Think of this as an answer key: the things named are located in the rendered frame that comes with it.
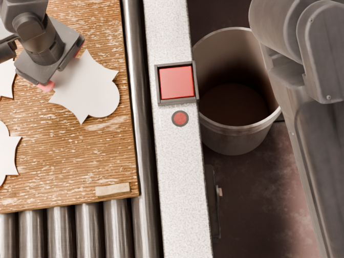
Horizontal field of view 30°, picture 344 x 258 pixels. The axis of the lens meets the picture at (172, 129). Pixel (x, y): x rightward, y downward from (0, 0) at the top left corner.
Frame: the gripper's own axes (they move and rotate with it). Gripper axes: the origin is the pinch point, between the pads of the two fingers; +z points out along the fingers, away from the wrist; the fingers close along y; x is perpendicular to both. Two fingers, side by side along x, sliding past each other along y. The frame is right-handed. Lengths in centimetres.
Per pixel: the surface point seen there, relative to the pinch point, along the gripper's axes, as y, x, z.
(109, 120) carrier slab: 2.3, 11.3, 4.4
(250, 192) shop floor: -17, 34, 98
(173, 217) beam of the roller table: 10.6, 30.1, 6.2
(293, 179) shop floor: -28, 44, 99
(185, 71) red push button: -12.9, 17.6, 5.5
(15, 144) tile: 14.8, 0.0, 3.2
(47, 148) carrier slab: 12.4, 5.0, 4.2
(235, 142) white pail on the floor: -24, 24, 80
